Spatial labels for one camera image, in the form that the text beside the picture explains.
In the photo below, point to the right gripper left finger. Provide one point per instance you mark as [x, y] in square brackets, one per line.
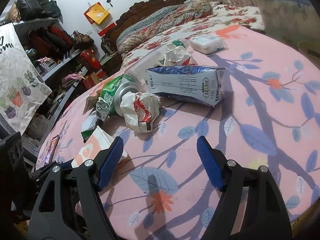
[68, 205]

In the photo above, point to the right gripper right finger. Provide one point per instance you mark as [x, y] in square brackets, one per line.
[265, 214]

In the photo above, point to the pink paper cup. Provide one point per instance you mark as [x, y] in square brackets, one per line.
[99, 140]

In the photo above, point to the red white paper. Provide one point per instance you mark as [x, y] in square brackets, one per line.
[140, 110]

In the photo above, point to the green aluminium can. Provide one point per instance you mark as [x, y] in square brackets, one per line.
[108, 102]

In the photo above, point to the blue white milk carton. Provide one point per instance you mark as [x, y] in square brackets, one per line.
[196, 84]

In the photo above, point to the smartphone on blanket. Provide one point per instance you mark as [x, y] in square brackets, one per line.
[51, 149]

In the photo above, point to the green white snack wrapper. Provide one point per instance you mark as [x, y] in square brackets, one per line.
[89, 125]

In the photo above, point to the pink leaf-pattern blanket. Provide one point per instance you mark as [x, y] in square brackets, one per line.
[269, 116]

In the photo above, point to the white cactus tote bag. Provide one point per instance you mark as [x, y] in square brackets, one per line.
[23, 90]

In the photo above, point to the grey metal shelf rack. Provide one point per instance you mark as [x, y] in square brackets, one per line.
[22, 28]

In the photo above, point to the clear plastic bottle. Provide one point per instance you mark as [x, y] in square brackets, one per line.
[152, 59]

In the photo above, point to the dark wooden headboard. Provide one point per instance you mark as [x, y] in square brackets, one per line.
[136, 13]

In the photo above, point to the white tissue pack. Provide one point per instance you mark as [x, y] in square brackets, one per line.
[207, 44]

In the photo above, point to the tan paper fan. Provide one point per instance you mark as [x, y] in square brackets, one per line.
[310, 50]

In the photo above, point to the folded striped floral quilt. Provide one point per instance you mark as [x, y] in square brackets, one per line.
[160, 21]

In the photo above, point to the lower clear storage bin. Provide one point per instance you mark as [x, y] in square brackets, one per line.
[290, 21]

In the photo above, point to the floral bed sheet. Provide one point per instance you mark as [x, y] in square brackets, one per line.
[223, 16]

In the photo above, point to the yellow red wall calendar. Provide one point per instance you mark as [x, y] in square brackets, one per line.
[99, 18]

